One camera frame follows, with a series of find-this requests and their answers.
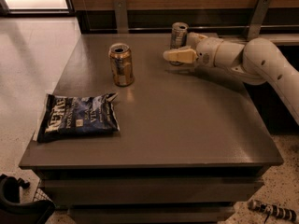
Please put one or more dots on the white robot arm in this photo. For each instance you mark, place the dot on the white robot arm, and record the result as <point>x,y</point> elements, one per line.
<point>256,62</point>

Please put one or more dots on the blue chip bag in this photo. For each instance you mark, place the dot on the blue chip bag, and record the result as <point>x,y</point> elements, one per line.
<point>65,117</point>

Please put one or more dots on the gold soda can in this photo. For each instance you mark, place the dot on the gold soda can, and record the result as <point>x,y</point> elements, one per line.
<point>121,64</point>

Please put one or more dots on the right metal bracket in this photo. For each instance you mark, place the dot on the right metal bracket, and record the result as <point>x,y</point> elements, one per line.
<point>256,20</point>

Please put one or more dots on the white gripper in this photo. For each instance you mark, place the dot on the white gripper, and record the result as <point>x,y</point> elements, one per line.
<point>206,52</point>

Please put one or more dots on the silver redbull can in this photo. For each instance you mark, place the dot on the silver redbull can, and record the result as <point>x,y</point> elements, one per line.
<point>179,35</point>

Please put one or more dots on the grey drawer cabinet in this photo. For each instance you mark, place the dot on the grey drawer cabinet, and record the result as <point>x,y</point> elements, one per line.
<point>173,123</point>

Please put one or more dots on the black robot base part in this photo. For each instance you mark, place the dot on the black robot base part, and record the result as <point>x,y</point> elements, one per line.
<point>13,211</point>

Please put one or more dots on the grey drawer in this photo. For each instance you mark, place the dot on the grey drawer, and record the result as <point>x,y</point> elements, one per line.
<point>151,190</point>
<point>152,215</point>

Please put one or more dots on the left metal bracket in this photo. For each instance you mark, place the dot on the left metal bracket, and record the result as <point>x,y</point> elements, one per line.
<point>121,17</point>

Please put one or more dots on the lower grey drawer front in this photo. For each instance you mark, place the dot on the lower grey drawer front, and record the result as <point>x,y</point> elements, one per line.
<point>152,215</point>

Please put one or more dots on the upper grey drawer front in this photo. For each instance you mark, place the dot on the upper grey drawer front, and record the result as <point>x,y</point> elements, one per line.
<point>151,190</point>

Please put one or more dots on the metal bracket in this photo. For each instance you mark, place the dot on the metal bracket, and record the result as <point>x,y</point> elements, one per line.
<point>121,17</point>
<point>256,20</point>

